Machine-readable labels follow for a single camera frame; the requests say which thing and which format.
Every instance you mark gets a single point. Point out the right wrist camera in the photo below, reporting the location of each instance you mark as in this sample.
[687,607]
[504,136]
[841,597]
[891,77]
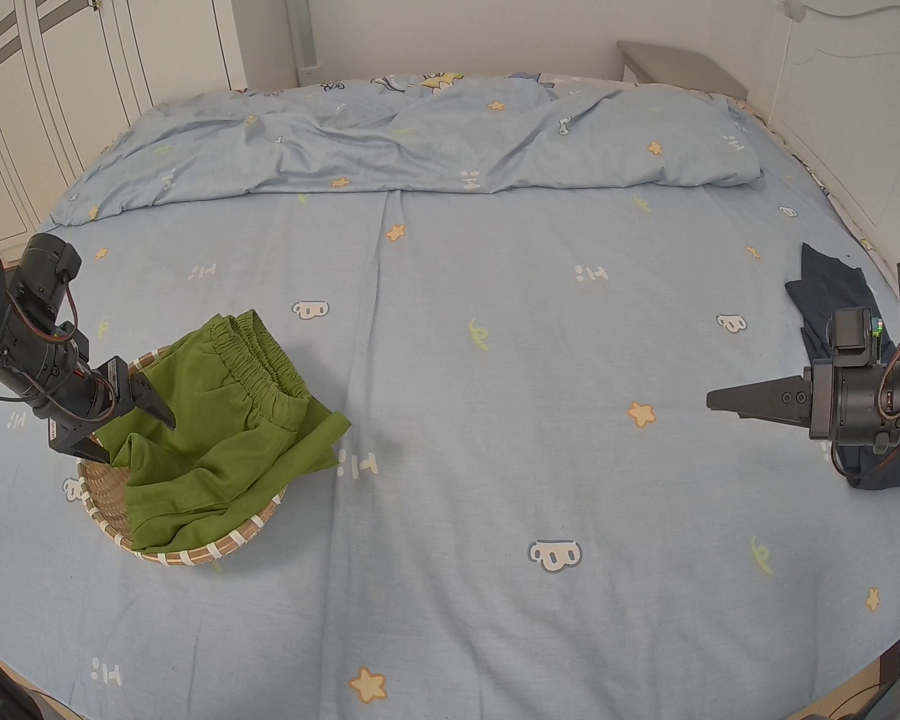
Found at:
[853,334]

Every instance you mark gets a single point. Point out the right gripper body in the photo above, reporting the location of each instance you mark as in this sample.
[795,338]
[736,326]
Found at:
[862,402]

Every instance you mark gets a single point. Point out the round woven basket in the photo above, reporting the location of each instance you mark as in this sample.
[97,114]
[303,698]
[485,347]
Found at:
[105,488]

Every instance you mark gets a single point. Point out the white wall pipe casing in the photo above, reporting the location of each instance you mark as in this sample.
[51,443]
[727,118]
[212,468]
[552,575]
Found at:
[300,12]

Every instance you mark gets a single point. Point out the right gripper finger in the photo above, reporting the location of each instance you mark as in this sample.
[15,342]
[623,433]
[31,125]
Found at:
[780,397]
[791,418]

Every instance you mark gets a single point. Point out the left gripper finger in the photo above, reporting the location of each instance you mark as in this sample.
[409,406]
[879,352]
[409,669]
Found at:
[154,402]
[99,451]

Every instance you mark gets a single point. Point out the pale blue quilt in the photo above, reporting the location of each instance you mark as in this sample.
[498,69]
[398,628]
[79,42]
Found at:
[420,147]

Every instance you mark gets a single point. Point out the dark blue garment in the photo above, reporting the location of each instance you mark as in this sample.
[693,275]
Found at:
[825,297]

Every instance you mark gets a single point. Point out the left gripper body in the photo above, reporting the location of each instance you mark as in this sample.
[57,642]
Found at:
[45,379]

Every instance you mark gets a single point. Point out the bed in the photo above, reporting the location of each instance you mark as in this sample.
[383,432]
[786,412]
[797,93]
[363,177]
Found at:
[495,402]

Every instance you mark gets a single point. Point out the white wardrobe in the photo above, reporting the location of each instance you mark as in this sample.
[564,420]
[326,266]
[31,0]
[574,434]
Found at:
[82,64]

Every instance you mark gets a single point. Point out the grey bedside table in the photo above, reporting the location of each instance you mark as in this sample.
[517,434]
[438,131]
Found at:
[675,68]

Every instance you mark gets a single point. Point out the green shorts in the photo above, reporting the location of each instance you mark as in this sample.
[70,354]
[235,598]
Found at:
[210,439]

